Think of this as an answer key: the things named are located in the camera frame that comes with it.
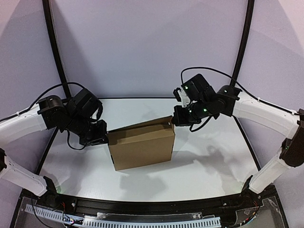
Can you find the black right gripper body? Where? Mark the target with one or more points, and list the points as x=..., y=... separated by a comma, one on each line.
x=179, y=116

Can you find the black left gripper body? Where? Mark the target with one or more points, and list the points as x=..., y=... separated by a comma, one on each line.
x=99, y=132

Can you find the brown cardboard paper box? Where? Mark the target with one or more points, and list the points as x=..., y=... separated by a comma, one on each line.
x=142, y=144

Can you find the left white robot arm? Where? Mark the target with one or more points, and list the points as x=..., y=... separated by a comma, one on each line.
x=44, y=114

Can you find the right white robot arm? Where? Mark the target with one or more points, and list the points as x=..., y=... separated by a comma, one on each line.
x=282, y=128

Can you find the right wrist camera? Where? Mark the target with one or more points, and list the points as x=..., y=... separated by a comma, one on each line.
x=181, y=96

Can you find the white slotted cable duct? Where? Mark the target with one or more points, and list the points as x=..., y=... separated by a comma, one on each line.
x=107, y=220

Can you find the black enclosure frame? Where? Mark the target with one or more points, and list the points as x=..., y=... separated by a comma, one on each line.
x=137, y=48

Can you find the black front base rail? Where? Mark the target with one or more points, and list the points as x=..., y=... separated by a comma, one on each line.
x=241, y=210

